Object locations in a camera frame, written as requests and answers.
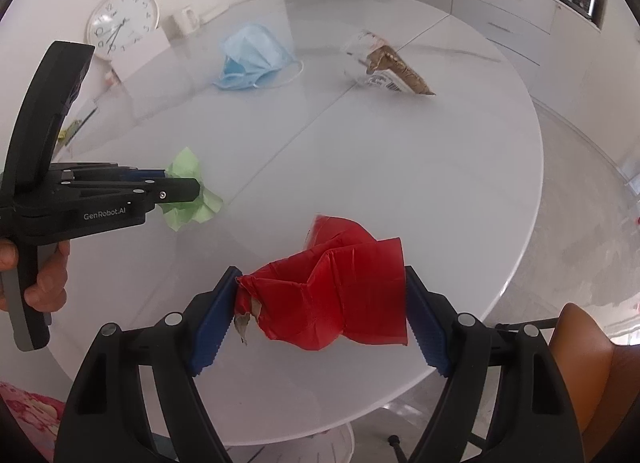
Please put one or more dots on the white card stand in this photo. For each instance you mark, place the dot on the white card stand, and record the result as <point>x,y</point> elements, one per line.
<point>143,51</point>

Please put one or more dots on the white drawer cabinet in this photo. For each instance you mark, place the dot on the white drawer cabinet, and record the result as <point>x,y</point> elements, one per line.
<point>548,43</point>

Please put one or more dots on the yellow green pen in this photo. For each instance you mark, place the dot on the yellow green pen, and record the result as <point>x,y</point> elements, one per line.
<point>69,130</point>

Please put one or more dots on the blue face mask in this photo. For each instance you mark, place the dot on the blue face mask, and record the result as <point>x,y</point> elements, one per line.
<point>255,59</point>

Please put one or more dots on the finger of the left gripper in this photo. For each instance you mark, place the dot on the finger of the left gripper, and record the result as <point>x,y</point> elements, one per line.
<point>131,174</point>
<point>166,191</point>

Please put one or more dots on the pink floral cushion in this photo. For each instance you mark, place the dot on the pink floral cushion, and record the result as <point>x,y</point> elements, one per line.
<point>37,415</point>

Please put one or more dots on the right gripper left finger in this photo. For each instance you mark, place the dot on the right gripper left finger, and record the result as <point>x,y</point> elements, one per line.
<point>210,316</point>

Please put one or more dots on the orange brown chair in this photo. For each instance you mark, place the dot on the orange brown chair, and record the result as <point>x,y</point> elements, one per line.
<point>567,393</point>

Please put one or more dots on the person's left hand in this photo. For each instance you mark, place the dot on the person's left hand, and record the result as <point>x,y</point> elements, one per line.
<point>48,294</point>

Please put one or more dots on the clear brown snack wrapper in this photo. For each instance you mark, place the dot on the clear brown snack wrapper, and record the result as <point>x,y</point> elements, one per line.
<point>370,61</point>

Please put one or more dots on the green paper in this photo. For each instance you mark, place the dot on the green paper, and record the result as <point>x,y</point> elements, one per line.
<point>196,203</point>

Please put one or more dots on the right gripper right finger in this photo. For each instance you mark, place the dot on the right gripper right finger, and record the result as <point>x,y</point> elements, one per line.
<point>425,326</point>

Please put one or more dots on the white trash bin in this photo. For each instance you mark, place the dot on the white trash bin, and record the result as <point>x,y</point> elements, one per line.
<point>334,446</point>

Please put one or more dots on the white wall clock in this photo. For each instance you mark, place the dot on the white wall clock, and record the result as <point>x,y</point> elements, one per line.
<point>115,25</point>

